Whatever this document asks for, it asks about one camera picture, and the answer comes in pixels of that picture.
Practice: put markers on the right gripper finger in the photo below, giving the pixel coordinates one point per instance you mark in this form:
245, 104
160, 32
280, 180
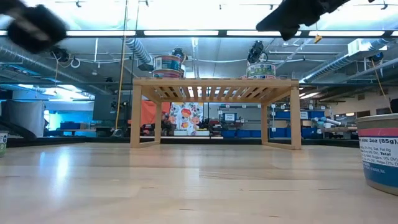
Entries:
292, 15

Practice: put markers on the wooden slatted shelf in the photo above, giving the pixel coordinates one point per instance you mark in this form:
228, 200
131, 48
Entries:
214, 82

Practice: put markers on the person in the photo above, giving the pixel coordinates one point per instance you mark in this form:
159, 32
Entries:
166, 124

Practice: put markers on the ceiling light strip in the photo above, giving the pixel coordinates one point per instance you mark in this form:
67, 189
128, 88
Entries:
248, 33
345, 33
181, 32
102, 33

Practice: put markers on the orange panel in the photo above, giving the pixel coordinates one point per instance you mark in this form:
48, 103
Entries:
149, 112

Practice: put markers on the small white sign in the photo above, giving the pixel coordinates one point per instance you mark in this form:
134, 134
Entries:
229, 117

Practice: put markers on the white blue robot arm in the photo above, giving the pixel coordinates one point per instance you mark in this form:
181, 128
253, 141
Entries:
326, 120

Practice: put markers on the grey cloth cover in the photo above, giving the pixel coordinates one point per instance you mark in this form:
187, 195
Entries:
25, 116

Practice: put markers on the floral patterned cloth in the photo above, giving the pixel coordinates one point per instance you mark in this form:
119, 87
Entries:
186, 118

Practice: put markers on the silver ventilation duct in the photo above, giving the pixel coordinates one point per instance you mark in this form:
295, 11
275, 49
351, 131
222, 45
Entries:
138, 49
335, 63

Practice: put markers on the black hanging device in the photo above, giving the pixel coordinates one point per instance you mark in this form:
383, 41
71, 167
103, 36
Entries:
256, 51

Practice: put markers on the black hanging camera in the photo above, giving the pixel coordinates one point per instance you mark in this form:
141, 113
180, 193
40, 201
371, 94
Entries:
60, 54
179, 52
377, 57

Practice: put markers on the yellow ceiling tag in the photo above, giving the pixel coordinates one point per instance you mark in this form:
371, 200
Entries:
317, 39

